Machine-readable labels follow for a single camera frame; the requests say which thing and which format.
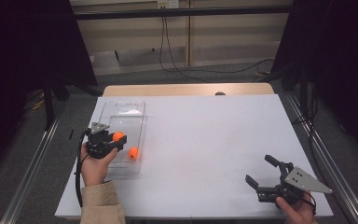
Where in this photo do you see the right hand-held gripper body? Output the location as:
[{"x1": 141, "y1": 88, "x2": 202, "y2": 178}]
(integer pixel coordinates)
[{"x1": 255, "y1": 161, "x2": 334, "y2": 207}]

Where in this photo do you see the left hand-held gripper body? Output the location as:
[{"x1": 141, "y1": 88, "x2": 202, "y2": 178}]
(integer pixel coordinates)
[{"x1": 84, "y1": 121, "x2": 120, "y2": 160}]

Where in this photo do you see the orange ball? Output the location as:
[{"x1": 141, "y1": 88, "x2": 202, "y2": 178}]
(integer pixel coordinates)
[
  {"x1": 128, "y1": 147, "x2": 140, "y2": 161},
  {"x1": 112, "y1": 131, "x2": 126, "y2": 143}
]

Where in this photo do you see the clear plastic tray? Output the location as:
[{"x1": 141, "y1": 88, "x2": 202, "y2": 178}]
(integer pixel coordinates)
[{"x1": 87, "y1": 101, "x2": 147, "y2": 175}]

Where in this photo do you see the person's left hand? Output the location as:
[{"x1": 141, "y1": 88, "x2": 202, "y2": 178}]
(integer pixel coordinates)
[{"x1": 79, "y1": 143, "x2": 119, "y2": 188}]

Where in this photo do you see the person's right hand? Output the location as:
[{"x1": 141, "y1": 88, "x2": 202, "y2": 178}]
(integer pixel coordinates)
[{"x1": 275, "y1": 191, "x2": 318, "y2": 224}]

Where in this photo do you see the white table cover sheet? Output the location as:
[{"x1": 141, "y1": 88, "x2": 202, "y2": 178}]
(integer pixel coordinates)
[{"x1": 54, "y1": 93, "x2": 334, "y2": 218}]

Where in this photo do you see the black metal stand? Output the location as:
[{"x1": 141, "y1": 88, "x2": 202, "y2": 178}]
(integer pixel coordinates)
[{"x1": 41, "y1": 74, "x2": 57, "y2": 132}]

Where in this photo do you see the black curtain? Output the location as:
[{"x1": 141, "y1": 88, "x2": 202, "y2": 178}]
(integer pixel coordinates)
[
  {"x1": 268, "y1": 0, "x2": 358, "y2": 166},
  {"x1": 0, "y1": 0, "x2": 99, "y2": 180}
]

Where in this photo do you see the black horizontal bar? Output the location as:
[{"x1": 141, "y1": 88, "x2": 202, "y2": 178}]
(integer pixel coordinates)
[{"x1": 73, "y1": 5, "x2": 293, "y2": 21}]

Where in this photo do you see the right hand-held gripper black cable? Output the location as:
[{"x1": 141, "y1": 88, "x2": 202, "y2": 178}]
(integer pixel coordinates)
[{"x1": 304, "y1": 190, "x2": 318, "y2": 217}]

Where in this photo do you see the hand-held gripper black cable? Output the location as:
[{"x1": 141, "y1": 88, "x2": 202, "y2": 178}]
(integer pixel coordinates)
[
  {"x1": 74, "y1": 129, "x2": 93, "y2": 208},
  {"x1": 304, "y1": 190, "x2": 318, "y2": 217}
]

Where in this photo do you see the aluminium floor rail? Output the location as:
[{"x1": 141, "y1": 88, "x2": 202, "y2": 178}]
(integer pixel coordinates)
[
  {"x1": 0, "y1": 115, "x2": 65, "y2": 224},
  {"x1": 283, "y1": 92, "x2": 358, "y2": 224}
]

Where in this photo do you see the left hand-held gripper black cable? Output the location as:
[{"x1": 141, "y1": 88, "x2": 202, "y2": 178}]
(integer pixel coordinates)
[{"x1": 74, "y1": 129, "x2": 93, "y2": 208}]

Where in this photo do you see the black floor cable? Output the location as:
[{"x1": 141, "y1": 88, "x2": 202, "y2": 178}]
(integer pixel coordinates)
[{"x1": 292, "y1": 85, "x2": 320, "y2": 147}]

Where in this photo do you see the black wall cable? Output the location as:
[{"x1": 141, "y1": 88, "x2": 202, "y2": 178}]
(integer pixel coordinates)
[
  {"x1": 158, "y1": 17, "x2": 275, "y2": 75},
  {"x1": 163, "y1": 17, "x2": 213, "y2": 84}
]

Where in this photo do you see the white wall socket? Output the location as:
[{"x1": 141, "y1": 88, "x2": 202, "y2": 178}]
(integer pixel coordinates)
[{"x1": 157, "y1": 0, "x2": 180, "y2": 9}]

